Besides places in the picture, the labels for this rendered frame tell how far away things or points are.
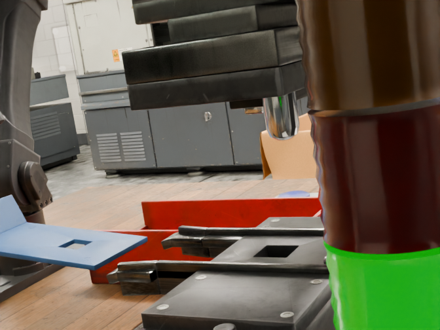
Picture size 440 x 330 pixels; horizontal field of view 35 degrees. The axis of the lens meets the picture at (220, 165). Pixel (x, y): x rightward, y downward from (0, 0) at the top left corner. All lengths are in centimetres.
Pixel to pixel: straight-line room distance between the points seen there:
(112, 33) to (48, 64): 336
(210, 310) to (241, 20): 17
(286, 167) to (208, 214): 208
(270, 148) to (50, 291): 219
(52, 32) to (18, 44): 858
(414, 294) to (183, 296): 29
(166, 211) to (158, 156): 532
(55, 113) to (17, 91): 694
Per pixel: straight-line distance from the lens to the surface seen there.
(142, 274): 51
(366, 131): 17
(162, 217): 84
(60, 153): 782
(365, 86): 16
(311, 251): 50
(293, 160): 287
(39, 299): 77
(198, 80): 40
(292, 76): 40
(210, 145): 583
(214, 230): 57
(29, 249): 60
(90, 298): 74
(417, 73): 17
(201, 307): 43
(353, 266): 18
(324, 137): 17
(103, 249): 57
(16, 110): 83
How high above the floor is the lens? 114
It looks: 10 degrees down
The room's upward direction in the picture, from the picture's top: 8 degrees counter-clockwise
